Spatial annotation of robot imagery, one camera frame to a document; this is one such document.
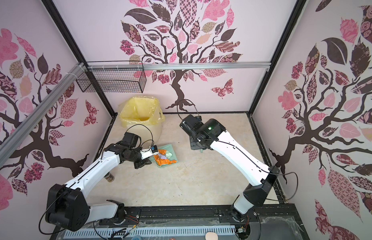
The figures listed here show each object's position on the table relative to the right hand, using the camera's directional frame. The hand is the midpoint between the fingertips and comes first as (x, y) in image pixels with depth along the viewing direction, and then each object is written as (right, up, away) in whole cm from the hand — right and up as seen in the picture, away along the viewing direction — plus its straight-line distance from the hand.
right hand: (199, 141), depth 72 cm
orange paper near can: (-19, -12, +10) cm, 24 cm away
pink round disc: (+5, -43, -4) cm, 44 cm away
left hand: (-29, -12, +11) cm, 33 cm away
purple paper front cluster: (-20, -9, +10) cm, 24 cm away
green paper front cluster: (-17, -9, +14) cm, 24 cm away
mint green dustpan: (-18, -6, +18) cm, 26 cm away
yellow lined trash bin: (-38, +15, +29) cm, 50 cm away
